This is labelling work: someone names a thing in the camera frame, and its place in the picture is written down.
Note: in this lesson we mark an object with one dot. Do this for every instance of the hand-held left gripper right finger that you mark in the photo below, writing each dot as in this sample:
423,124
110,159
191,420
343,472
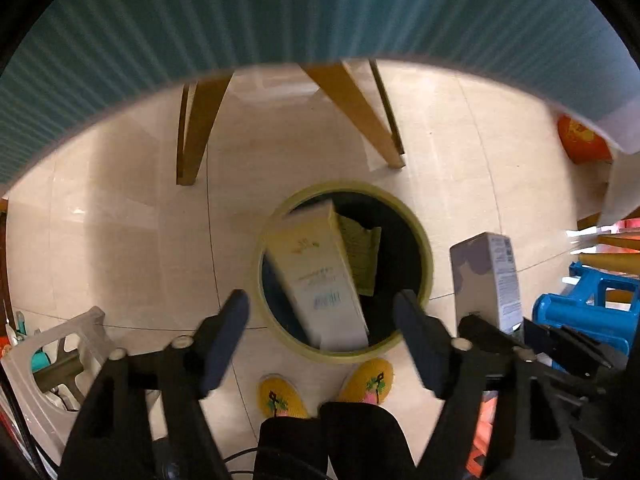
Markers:
420,350

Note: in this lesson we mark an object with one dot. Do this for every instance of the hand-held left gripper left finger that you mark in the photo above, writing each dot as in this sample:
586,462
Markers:
227,340

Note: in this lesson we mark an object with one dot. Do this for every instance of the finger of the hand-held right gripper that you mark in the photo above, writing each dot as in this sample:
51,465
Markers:
565,347
487,332

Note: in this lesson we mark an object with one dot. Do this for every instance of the lavender carton box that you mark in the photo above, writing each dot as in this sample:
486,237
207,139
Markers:
480,280

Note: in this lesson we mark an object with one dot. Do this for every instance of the round bin with black bag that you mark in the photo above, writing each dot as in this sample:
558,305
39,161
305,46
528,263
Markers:
400,250

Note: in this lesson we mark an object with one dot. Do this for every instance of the cream carton box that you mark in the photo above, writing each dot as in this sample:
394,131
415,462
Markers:
315,270

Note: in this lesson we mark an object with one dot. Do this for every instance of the blue plastic stool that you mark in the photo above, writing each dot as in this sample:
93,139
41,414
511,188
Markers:
555,310

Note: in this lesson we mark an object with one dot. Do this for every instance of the yellow slipper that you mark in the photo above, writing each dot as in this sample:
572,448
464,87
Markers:
282,397
365,382

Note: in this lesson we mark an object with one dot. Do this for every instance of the red gift packaging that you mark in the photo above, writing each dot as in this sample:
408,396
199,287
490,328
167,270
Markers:
482,435

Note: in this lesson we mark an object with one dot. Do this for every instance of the yellow wooden bars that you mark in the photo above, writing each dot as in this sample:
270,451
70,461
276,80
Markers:
620,260

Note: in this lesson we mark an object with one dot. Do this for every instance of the person's black pants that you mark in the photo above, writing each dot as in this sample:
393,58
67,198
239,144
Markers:
350,445

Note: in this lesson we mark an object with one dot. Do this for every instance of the grey plastic stool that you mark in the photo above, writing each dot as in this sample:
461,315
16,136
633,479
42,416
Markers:
25,375

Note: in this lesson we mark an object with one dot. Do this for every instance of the red bucket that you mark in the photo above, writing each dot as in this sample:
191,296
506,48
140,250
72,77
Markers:
580,142

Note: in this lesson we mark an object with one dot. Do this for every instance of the wooden table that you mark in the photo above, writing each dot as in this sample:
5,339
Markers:
200,125

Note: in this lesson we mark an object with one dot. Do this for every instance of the teal ribbed table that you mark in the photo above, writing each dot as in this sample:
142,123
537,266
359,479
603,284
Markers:
300,10

